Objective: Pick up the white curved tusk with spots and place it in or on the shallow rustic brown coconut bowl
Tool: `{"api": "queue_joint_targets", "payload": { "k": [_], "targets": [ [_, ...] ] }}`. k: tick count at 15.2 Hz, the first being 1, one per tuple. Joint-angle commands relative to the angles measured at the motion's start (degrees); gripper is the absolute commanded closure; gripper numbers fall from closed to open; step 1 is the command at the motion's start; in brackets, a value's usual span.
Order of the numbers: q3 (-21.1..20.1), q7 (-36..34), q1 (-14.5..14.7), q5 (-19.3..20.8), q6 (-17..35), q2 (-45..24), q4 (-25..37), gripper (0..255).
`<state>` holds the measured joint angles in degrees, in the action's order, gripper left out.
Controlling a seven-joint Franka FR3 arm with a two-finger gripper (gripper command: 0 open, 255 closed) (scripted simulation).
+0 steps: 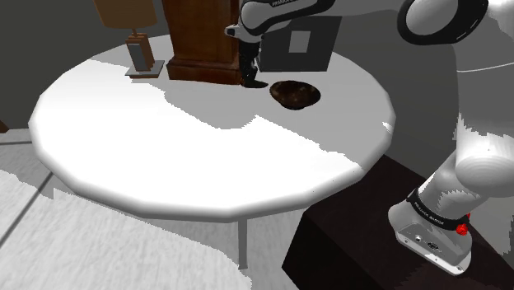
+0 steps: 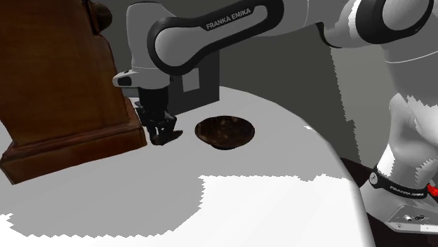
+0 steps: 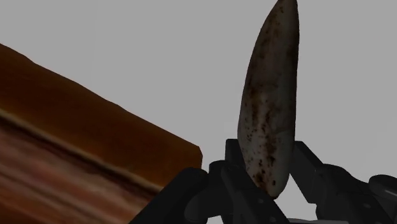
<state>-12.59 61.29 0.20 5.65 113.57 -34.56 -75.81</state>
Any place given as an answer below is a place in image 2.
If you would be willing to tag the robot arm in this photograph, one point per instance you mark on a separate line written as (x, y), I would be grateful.
(191, 41)

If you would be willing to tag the brown wooden case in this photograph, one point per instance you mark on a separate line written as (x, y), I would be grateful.
(58, 85)

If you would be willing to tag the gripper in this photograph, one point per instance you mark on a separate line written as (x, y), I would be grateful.
(154, 101)

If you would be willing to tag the dark grey box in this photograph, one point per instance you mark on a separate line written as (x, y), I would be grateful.
(205, 85)

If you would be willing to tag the dark brown bowl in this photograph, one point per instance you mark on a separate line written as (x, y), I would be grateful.
(224, 131)

